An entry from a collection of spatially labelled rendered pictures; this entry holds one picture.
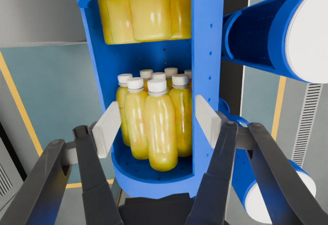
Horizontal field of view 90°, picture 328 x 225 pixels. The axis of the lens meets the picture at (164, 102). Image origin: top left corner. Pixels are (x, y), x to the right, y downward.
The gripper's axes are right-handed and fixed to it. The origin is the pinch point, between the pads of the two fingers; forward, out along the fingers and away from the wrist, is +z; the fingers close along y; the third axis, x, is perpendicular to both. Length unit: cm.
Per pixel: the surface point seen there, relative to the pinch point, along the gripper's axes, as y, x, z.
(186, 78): 6.6, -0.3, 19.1
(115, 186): -33, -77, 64
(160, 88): 0.6, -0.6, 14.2
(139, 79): -4.0, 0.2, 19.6
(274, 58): 36.1, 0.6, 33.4
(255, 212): 35, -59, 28
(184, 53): 8.5, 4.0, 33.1
